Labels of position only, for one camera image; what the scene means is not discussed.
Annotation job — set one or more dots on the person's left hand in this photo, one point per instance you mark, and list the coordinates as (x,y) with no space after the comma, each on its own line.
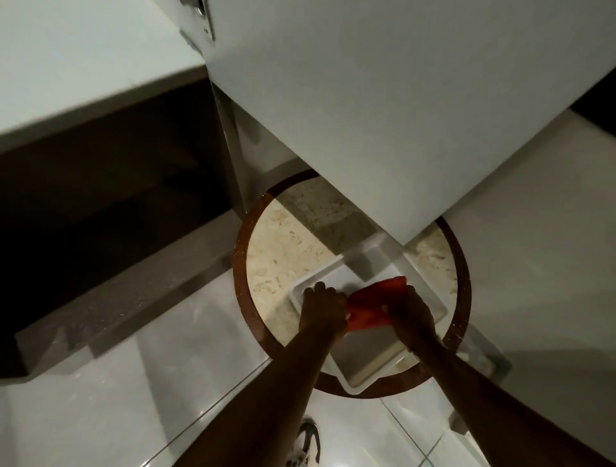
(321,311)

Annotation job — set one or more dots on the person's right hand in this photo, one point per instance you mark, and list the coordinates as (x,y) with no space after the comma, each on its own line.
(411,320)

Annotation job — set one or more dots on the person's left fingers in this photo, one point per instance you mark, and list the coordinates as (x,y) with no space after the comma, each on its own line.
(321,289)

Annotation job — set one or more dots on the person's right fingers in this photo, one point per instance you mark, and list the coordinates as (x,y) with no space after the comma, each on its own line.
(392,305)

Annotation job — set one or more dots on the red cloth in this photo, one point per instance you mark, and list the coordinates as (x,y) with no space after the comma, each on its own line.
(370,303)

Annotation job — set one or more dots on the white plastic tray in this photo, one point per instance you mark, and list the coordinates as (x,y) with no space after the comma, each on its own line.
(370,351)

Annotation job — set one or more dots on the person's left forearm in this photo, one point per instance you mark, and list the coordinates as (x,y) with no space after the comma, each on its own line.
(269,404)

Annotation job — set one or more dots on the person's right forearm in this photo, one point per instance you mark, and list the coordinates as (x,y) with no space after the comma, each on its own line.
(486,409)

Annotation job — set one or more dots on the round marble table brown rim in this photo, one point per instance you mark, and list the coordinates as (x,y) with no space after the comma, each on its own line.
(274,260)

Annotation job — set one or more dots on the white cabinet side panel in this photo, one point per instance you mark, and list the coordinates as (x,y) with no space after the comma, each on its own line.
(539,269)

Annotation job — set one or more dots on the person's white black shoe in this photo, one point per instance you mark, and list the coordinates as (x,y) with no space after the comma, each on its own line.
(307,445)

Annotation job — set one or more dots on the grey-brown stone plinth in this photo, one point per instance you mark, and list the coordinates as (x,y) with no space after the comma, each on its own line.
(130,303)

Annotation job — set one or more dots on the white cabinet door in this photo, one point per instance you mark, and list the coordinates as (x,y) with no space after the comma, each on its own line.
(394,106)

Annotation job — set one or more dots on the metal door hinge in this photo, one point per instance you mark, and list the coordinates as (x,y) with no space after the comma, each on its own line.
(204,17)

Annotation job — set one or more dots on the white countertop slab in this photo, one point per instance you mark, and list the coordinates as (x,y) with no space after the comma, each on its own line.
(82,57)

